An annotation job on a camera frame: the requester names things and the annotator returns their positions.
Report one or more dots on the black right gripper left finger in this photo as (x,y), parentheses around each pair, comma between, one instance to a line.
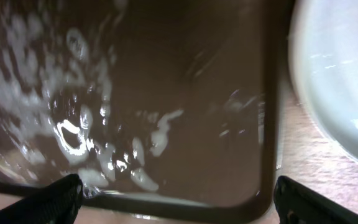
(57,203)

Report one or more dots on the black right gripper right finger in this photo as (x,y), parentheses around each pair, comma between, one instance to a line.
(296,204)

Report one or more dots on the pale green plate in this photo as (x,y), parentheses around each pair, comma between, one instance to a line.
(323,58)

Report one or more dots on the brown plastic tray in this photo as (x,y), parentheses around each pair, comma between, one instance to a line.
(166,108)

